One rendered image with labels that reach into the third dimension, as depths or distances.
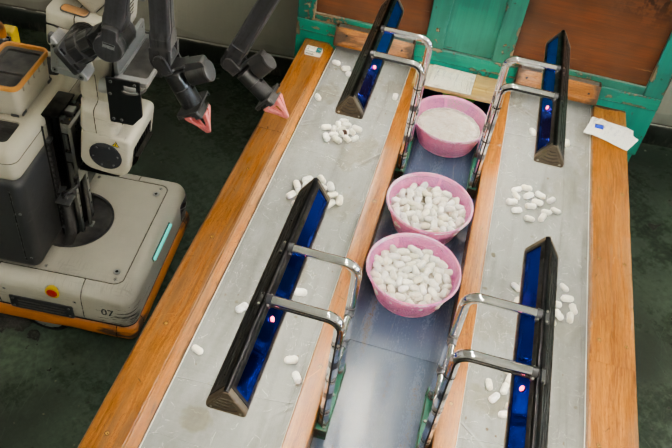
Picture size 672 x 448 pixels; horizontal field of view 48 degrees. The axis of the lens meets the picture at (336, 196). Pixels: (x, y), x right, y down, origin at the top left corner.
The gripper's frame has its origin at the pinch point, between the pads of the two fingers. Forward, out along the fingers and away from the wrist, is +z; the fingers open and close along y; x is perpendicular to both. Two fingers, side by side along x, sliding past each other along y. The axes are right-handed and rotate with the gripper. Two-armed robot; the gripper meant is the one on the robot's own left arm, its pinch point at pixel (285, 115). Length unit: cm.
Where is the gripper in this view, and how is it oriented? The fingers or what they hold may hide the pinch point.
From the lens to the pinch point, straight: 248.0
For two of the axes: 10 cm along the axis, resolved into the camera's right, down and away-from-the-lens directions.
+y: 2.6, -6.3, 7.3
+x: -7.1, 3.9, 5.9
